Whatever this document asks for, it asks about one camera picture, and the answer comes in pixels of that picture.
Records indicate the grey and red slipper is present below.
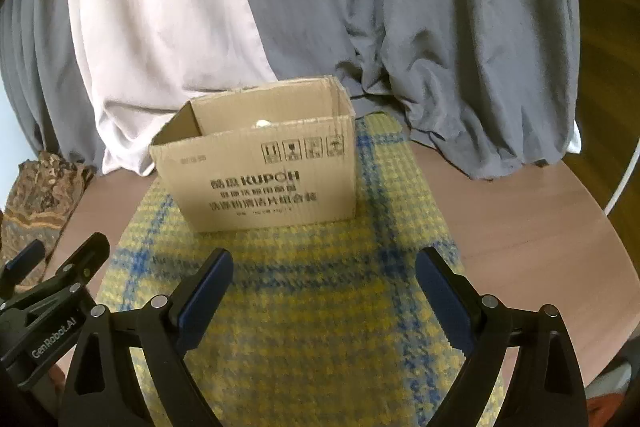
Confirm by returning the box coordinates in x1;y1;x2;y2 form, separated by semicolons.
585;359;634;427

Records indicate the grey blanket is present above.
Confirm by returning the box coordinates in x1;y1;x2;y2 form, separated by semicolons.
222;0;581;178

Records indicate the yellow blue plaid mat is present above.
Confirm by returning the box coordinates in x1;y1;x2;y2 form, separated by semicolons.
95;112;506;427

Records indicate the grey pleated cloth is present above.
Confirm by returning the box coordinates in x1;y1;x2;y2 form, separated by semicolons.
0;0;108;178

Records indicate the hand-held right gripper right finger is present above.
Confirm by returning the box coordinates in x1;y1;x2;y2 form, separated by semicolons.
416;247;588;427

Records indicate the brown cardboard box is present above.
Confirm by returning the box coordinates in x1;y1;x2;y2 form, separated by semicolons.
148;75;357;234

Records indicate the white cloth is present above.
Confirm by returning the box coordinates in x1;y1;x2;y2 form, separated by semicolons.
565;119;584;155

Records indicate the pale pink sheet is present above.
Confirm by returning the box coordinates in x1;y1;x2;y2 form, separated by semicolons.
70;0;281;178

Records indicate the brown patterned cloth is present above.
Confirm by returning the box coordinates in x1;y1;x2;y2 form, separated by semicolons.
0;151;96;288

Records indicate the white cable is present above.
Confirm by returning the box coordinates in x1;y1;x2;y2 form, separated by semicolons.
602;142;640;218

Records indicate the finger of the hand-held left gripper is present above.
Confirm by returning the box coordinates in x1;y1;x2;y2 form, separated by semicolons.
0;239;46;300
0;232;111;315

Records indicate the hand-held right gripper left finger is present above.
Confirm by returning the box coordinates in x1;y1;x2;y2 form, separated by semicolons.
59;248;234;427

